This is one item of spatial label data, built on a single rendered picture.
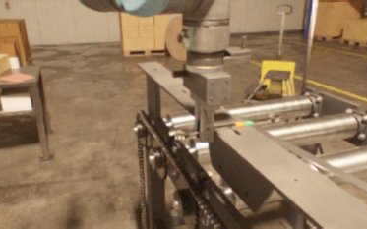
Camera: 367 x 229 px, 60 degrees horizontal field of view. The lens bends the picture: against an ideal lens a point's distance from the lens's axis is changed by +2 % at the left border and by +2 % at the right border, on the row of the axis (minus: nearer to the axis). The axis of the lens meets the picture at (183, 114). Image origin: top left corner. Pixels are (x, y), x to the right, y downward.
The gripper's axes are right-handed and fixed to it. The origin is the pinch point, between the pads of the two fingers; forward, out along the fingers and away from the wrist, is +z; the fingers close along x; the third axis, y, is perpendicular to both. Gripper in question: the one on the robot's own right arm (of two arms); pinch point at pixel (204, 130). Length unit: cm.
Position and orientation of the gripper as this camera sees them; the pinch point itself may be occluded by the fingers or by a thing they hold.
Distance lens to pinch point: 67.5
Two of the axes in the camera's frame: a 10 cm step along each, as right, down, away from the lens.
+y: -9.4, 1.3, -3.2
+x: 3.4, 3.3, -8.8
